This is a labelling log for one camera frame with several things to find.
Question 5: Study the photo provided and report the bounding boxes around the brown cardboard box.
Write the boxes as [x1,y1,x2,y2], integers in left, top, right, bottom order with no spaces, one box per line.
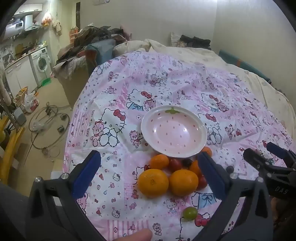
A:
[53,60,94,108]

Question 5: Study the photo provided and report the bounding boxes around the grey stool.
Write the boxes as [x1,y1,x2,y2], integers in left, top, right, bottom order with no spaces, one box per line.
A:
[13,108,27,127]

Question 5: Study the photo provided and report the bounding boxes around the pink cartoon printed blanket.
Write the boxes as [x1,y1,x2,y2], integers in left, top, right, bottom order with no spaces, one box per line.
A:
[62,50,294,241]

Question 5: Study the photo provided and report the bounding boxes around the pink strawberry print plate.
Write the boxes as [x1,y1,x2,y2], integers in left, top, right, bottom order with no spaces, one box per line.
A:
[141,105,208,156]

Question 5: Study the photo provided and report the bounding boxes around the large orange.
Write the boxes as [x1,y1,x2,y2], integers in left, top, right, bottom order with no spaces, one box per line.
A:
[169,169,199,197]
[138,169,169,198]

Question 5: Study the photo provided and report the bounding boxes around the white washing machine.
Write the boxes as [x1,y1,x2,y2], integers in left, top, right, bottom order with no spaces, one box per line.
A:
[29,45,52,81]

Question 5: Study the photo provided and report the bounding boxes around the white kitchen cabinet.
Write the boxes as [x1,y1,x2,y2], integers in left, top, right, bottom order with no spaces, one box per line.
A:
[5,54,38,93]

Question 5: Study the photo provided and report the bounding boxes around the small mandarin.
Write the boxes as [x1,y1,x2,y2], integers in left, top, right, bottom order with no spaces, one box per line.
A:
[188,160,203,177]
[201,146,213,158]
[149,154,170,170]

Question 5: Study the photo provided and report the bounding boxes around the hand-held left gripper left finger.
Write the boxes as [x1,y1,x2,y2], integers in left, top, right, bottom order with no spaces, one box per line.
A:
[25,150,102,241]

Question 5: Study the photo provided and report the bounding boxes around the coiled hose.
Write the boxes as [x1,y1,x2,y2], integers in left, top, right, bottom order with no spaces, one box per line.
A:
[28,102,70,161]

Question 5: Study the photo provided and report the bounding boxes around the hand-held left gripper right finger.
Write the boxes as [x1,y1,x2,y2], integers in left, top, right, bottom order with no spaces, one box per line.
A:
[192,152,274,241]

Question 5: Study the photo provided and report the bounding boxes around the person's right hand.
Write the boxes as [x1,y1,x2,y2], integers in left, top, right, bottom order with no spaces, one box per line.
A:
[270,197,296,233]

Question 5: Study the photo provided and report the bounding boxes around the pile of dark clothes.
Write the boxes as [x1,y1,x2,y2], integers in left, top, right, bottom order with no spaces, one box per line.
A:
[55,24,132,70]

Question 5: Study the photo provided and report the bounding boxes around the white water heater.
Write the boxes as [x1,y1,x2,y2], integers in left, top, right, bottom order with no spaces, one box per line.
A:
[5,14,34,37]

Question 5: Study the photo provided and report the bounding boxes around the dark clothes on pillow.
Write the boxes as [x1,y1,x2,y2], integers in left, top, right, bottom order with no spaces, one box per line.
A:
[171,32,212,50]

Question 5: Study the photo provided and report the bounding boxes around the green grape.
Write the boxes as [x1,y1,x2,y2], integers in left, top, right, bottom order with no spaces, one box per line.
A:
[183,207,198,220]

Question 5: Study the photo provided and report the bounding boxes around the white plastic bag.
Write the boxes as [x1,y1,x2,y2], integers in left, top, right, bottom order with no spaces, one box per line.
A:
[24,91,39,113]

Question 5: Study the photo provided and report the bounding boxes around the red cherry tomato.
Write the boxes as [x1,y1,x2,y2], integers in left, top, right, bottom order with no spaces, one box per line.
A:
[167,158,184,172]
[196,175,208,190]

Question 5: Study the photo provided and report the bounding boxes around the person's bare leg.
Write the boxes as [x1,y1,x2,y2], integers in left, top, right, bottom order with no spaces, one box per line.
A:
[115,228,153,241]

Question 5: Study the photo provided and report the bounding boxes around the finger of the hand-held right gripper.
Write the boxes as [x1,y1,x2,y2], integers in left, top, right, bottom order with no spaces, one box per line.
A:
[266,142,296,168]
[243,148,281,179]

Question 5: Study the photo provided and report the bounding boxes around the wooden chair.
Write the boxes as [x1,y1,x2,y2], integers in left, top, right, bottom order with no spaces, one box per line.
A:
[0,116,26,194]

